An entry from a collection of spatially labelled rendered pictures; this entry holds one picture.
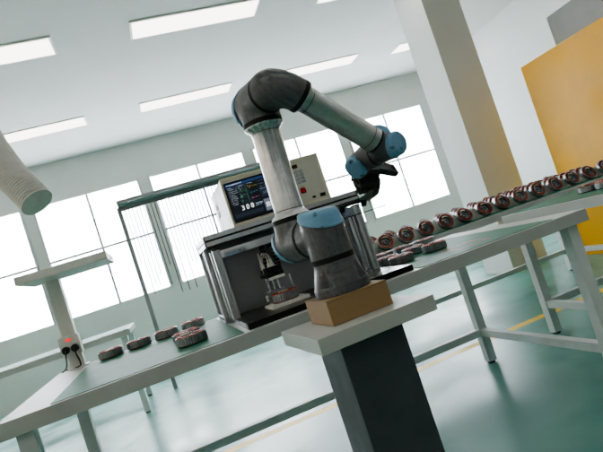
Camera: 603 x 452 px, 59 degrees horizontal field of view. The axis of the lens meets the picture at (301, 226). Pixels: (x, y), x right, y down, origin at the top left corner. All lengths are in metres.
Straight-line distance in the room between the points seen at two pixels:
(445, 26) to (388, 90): 3.86
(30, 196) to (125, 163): 5.87
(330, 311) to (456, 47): 5.05
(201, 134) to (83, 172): 1.88
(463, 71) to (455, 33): 0.42
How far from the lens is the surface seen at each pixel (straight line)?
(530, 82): 5.81
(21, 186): 2.86
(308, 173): 2.26
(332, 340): 1.24
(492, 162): 5.94
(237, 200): 2.17
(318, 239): 1.36
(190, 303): 8.41
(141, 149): 8.68
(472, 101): 6.01
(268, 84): 1.46
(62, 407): 1.79
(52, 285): 2.71
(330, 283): 1.36
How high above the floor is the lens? 0.96
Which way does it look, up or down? 2 degrees up
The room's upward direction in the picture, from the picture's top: 18 degrees counter-clockwise
